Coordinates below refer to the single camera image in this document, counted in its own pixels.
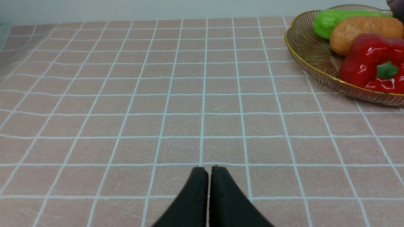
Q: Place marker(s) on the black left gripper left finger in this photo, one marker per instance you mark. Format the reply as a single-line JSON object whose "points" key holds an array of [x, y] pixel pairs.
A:
{"points": [[189, 208]]}

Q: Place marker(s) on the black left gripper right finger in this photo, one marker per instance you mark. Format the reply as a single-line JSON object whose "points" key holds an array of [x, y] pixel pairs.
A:
{"points": [[228, 206]]}

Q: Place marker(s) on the dark purple eggplant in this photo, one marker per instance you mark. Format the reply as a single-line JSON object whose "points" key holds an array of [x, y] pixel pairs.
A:
{"points": [[397, 8]]}

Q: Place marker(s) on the red bell pepper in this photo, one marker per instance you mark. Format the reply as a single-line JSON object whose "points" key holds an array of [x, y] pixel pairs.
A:
{"points": [[376, 63]]}

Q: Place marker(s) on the green cucumber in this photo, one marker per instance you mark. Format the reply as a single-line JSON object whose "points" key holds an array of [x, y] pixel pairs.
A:
{"points": [[326, 20]]}

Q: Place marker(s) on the brown potato upper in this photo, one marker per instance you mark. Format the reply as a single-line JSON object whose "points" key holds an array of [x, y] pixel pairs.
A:
{"points": [[342, 36]]}

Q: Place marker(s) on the gold wire basket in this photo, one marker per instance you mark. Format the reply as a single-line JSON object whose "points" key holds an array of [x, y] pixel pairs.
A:
{"points": [[314, 55]]}

